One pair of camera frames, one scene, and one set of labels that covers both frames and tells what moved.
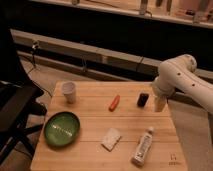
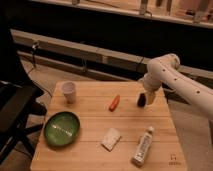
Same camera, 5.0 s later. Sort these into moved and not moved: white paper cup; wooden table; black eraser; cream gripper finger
Moved: cream gripper finger
Not moved: wooden table; white paper cup; black eraser
